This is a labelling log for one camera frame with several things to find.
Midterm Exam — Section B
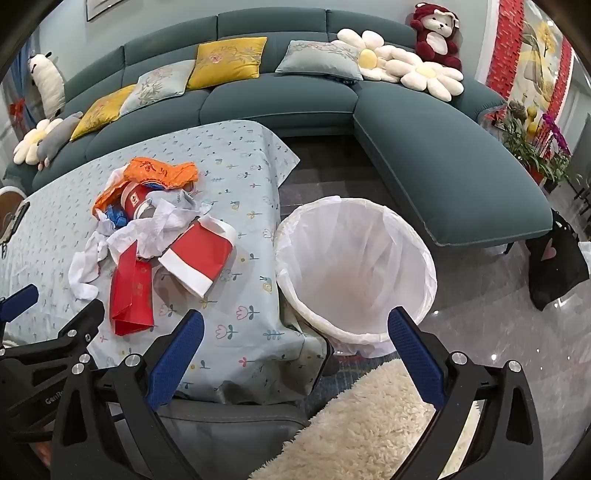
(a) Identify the grey plush mouse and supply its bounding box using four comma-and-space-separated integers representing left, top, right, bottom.
37, 112, 84, 171

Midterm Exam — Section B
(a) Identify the black phone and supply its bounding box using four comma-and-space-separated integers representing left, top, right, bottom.
0, 203, 31, 243

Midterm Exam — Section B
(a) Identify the light blue floral tablecloth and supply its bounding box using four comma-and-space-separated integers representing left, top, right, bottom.
0, 120, 335, 404

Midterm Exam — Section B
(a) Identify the black bag with pink heart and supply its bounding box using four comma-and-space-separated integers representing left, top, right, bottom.
526, 208, 591, 312

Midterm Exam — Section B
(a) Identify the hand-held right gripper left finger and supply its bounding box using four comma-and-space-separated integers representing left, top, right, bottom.
50, 310, 206, 480

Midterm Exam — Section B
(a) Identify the red plush bear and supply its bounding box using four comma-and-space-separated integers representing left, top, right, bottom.
410, 2, 462, 71

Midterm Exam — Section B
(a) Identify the round white rimmed object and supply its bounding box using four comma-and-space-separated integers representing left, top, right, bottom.
0, 187, 28, 243

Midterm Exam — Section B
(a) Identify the framed wall picture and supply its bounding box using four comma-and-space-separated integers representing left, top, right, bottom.
85, 0, 125, 21

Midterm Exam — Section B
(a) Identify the teal corner sofa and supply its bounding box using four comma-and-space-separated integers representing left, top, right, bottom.
4, 9, 554, 247

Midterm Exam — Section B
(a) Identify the white long plush toy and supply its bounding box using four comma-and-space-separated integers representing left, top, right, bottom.
27, 53, 66, 118

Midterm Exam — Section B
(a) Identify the light blue floral cushion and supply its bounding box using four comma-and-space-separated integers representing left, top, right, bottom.
275, 40, 363, 81
119, 59, 197, 116

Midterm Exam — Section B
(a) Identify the narrow red paper bag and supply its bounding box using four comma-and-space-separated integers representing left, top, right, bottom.
110, 241, 155, 337

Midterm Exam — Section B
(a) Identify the bin with white liner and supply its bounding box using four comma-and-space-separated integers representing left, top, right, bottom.
274, 196, 438, 358

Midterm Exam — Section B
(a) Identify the large yellow embroidered cushion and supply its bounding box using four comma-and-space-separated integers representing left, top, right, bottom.
186, 37, 269, 90

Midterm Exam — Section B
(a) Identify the purple orchid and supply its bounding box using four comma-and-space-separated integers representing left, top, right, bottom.
541, 113, 571, 153

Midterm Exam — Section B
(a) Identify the white tissue paper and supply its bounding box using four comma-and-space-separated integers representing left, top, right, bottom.
68, 189, 214, 301

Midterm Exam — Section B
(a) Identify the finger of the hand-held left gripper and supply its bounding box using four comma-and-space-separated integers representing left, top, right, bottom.
0, 284, 40, 326
0, 299, 106, 393

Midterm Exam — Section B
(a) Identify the green potted plant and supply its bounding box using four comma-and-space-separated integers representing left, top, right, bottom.
501, 99, 573, 185

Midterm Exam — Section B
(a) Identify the blue plastic wrapper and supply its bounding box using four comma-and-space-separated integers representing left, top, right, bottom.
99, 205, 132, 229

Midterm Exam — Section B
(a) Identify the red bordered wall hanging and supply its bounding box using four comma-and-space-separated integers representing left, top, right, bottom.
485, 0, 575, 116

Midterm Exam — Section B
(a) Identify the red white-trimmed paper bag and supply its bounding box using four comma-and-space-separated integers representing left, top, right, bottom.
158, 217, 236, 298

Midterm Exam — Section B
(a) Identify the orange plastic bag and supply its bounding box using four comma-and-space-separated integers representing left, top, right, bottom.
92, 157, 200, 217

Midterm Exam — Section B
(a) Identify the grey leather seat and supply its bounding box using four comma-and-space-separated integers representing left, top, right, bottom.
111, 397, 310, 480

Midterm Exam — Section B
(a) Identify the blue curtain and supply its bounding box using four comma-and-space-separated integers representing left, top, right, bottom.
9, 37, 44, 134

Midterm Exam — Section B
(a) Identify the blue rug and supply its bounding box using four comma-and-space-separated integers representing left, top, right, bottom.
295, 351, 398, 416

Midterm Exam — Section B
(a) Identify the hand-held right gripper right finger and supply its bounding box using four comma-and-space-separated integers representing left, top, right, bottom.
388, 307, 546, 480

